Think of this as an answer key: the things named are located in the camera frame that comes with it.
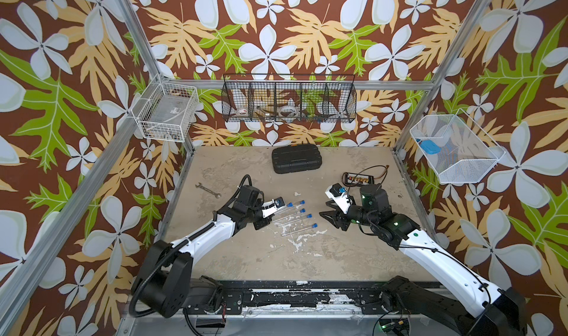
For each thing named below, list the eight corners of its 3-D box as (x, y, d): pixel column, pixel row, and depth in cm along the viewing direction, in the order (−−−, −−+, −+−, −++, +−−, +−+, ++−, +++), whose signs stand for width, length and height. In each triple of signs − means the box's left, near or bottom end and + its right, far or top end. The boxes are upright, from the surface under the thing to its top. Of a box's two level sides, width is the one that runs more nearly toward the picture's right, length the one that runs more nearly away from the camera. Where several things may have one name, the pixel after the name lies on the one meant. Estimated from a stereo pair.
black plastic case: (274, 174, 111) (274, 167, 106) (271, 153, 120) (271, 146, 115) (321, 169, 113) (322, 162, 108) (315, 150, 122) (316, 142, 117)
